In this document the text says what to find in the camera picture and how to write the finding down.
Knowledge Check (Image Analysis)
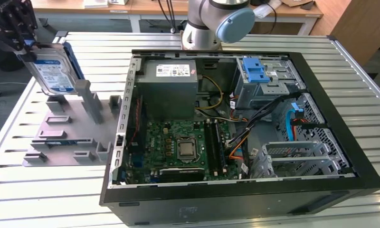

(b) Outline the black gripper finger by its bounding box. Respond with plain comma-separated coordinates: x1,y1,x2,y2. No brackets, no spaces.
0,28,20,52
9,4,39,62

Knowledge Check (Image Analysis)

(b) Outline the CPU socket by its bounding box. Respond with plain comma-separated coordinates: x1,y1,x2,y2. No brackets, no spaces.
176,136,200,163

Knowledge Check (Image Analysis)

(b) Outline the hard disk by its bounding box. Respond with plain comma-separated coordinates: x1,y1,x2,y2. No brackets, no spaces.
21,41,85,97

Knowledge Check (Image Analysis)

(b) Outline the white roll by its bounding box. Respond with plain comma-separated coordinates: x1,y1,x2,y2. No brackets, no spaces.
253,0,283,19

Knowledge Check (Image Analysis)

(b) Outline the blue data wire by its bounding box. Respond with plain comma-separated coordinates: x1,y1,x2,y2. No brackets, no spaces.
284,102,304,143

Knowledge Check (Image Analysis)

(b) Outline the plain white box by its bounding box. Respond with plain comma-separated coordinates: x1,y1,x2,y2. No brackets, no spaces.
84,0,111,9

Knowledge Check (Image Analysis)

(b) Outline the metal disk bay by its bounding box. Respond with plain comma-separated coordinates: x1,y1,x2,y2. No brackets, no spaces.
252,140,357,179

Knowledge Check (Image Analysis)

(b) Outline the silver CPU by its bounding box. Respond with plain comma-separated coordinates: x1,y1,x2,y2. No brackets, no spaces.
179,142,196,157

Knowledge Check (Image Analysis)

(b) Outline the black PC case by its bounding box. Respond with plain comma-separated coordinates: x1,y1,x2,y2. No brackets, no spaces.
99,48,380,226

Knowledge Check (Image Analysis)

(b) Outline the grey power supply unit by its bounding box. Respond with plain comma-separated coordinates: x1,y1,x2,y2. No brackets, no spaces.
136,58,200,122

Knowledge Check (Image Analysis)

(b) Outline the black graphics card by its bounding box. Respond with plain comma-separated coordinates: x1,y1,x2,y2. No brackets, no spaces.
159,167,205,183

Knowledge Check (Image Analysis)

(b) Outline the red yellow power wire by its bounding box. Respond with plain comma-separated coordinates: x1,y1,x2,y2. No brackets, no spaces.
289,118,327,131

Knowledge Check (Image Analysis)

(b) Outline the blue drive cage latch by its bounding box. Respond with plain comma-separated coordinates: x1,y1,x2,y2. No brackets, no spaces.
241,57,269,83

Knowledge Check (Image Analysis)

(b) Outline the orange wire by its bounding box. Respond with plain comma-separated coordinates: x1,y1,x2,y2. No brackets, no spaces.
229,136,249,167

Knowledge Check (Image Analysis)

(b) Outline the grey wire bundle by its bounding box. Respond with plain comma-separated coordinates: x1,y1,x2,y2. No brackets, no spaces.
196,111,251,123

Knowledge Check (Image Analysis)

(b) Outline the wooden desk white frame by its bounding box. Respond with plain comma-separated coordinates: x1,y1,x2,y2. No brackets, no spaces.
31,0,137,33
131,0,324,36

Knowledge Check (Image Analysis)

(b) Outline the yellow black wire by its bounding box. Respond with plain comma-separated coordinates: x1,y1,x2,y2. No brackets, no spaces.
196,75,224,111

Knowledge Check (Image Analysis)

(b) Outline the brown cardboard piece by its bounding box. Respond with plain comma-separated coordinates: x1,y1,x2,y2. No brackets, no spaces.
280,0,315,10

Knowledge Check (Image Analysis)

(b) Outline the red black twisted wire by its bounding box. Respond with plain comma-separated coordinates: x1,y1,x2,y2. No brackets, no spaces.
131,96,143,146

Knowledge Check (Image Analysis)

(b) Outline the wooden cabinet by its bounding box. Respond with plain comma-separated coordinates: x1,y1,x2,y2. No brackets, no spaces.
309,0,380,65

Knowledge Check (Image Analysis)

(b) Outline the black RAM slot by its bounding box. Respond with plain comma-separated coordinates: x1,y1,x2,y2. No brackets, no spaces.
205,119,219,177

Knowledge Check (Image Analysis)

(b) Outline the metal drive cage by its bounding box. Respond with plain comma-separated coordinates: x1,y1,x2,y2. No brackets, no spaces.
233,57,307,111

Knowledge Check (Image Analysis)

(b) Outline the black wire bundle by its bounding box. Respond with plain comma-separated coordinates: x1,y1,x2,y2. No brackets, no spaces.
228,94,301,148

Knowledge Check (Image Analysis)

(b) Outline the grey parts rack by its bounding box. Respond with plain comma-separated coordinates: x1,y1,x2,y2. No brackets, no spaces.
21,79,123,168

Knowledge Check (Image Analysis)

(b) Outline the green motherboard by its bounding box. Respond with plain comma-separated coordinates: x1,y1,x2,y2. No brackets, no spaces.
127,118,239,185

